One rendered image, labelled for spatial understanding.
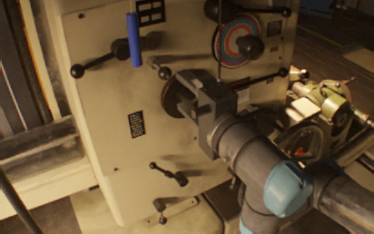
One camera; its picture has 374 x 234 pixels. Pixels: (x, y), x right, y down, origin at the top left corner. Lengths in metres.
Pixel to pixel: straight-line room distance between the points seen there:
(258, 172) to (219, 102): 0.13
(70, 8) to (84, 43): 0.09
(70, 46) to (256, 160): 0.45
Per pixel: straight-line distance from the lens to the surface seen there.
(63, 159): 1.21
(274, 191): 0.40
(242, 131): 0.45
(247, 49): 0.78
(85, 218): 1.79
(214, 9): 0.72
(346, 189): 0.51
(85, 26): 0.65
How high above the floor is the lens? 2.02
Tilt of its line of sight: 36 degrees down
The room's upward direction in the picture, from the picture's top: 2 degrees counter-clockwise
